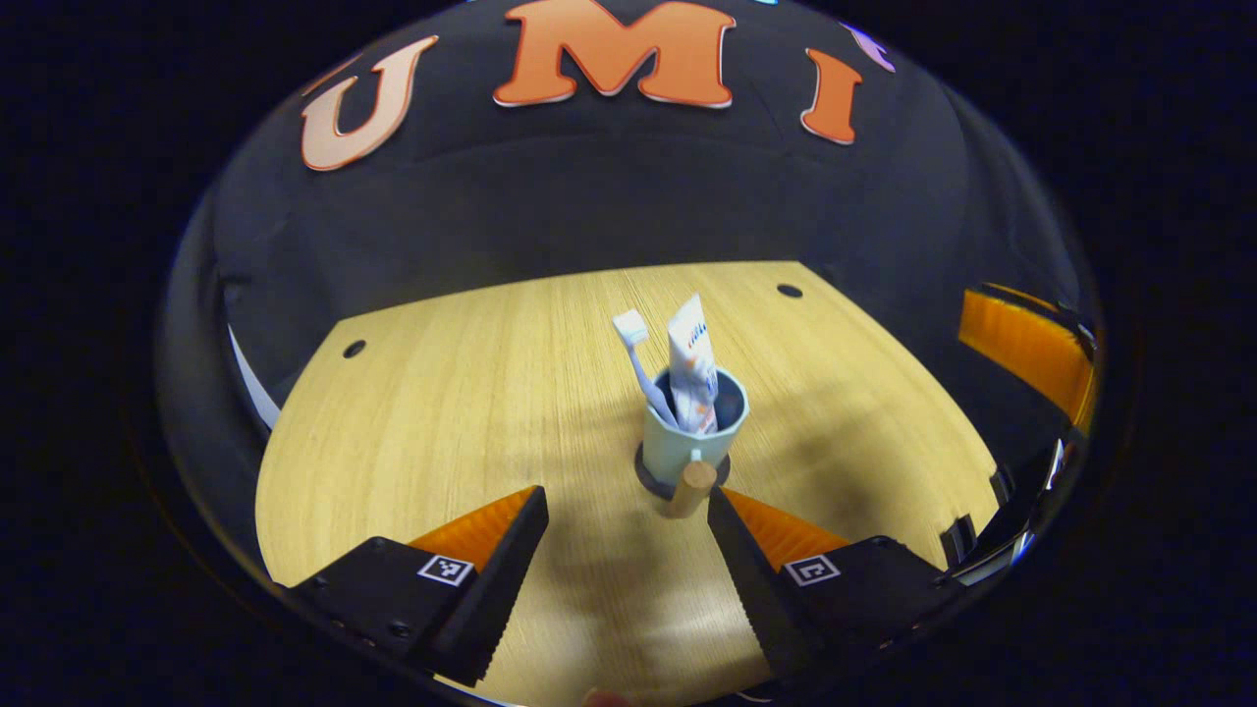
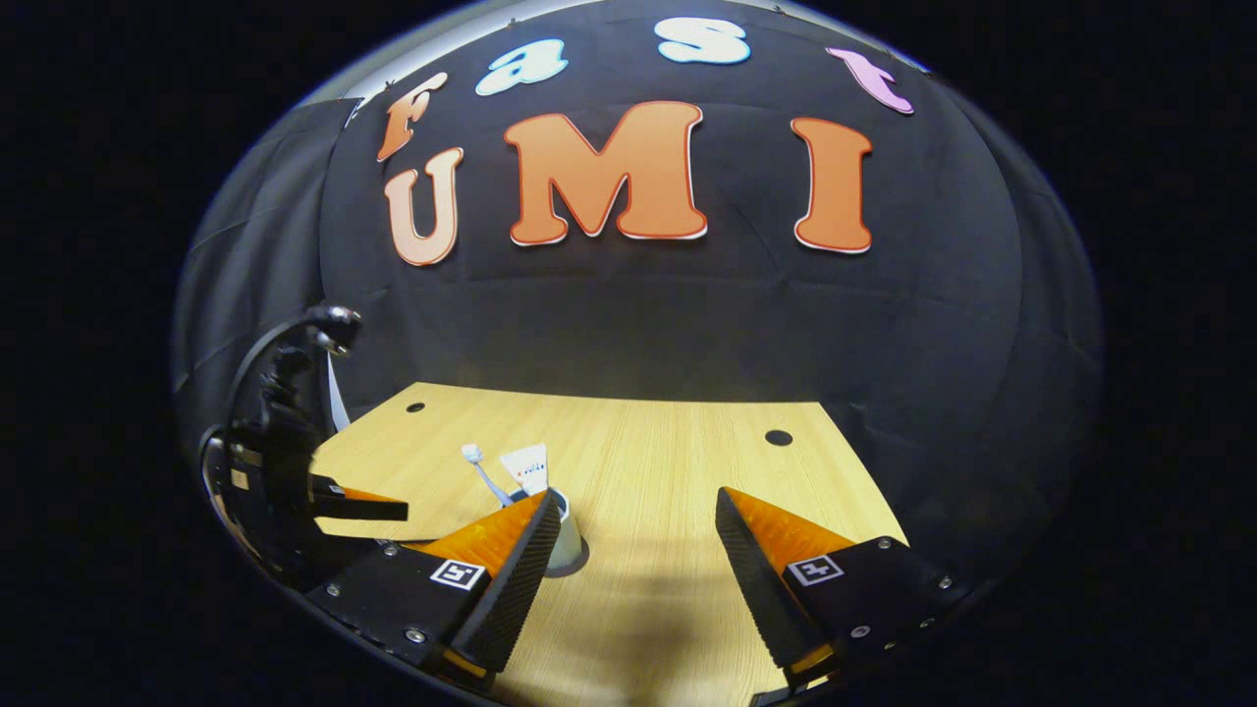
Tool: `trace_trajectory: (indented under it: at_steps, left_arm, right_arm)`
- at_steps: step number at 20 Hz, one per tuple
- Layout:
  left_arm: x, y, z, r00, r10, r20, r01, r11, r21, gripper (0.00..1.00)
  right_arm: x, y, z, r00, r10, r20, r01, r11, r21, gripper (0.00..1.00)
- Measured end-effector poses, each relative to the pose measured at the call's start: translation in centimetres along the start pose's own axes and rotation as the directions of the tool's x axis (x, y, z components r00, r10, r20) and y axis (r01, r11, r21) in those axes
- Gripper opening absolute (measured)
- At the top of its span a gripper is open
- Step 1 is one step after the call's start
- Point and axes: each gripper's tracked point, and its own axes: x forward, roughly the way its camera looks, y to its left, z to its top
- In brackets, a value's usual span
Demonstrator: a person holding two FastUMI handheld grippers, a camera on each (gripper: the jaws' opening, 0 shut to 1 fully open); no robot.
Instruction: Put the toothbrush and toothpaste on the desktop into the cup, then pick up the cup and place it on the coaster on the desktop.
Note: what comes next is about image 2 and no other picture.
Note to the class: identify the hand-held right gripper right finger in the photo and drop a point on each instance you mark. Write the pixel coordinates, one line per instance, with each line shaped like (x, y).
(756, 579)

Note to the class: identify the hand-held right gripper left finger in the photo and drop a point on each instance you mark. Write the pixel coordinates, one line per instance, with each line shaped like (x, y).
(511, 589)

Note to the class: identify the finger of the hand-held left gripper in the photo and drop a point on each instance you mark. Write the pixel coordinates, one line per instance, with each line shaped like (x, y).
(363, 506)

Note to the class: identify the white toothbrush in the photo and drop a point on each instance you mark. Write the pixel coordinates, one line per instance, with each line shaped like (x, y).
(486, 476)

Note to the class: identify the white toothpaste tube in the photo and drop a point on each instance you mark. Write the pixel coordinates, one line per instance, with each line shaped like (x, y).
(528, 466)

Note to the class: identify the wooden desktop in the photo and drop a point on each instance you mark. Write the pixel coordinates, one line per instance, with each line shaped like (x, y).
(648, 491)

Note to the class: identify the black backdrop cloth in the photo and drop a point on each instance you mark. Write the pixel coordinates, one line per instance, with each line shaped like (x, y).
(687, 314)

